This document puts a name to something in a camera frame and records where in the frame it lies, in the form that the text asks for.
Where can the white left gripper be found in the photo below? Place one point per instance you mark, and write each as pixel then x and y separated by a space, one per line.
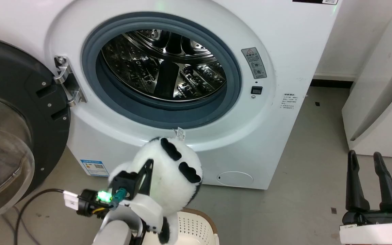
pixel 145 209

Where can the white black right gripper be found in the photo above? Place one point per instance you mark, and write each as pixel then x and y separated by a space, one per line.
pixel 376 233

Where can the white black panda plush toy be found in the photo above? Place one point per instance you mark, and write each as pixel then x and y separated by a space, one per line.
pixel 172 183

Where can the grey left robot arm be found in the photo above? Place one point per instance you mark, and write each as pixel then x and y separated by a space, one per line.
pixel 114 233

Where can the white plush toy tag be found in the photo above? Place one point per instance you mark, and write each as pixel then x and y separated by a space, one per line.
pixel 180 133

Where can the white perforated laundry basket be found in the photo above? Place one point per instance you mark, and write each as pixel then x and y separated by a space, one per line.
pixel 196 228

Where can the white front-load washing machine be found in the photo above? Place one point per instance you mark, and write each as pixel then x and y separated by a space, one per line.
pixel 284 34

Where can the blue energy label sticker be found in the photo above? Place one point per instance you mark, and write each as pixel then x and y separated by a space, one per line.
pixel 94 167

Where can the black connector with white plug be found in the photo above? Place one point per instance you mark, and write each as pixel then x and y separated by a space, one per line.
pixel 87 202

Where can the round white filter cap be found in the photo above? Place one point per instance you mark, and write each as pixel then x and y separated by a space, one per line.
pixel 235 178

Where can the white appliance cabinet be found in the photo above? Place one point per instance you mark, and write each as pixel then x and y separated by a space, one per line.
pixel 386 102

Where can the steel washer drum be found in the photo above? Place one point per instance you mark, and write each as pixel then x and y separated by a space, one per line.
pixel 131 61

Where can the white text label sticker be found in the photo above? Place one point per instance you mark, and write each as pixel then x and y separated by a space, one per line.
pixel 289 101

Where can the grey rubber door gasket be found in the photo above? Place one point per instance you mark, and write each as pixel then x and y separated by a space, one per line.
pixel 88 68

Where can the metal door hinge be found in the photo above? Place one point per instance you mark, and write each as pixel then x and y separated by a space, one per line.
pixel 63 73

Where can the dark round glass washer door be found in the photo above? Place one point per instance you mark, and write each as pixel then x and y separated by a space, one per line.
pixel 12 68

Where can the black model label strip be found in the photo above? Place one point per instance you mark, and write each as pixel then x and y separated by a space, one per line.
pixel 313 1

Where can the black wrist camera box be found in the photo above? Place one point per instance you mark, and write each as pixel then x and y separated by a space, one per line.
pixel 124 183

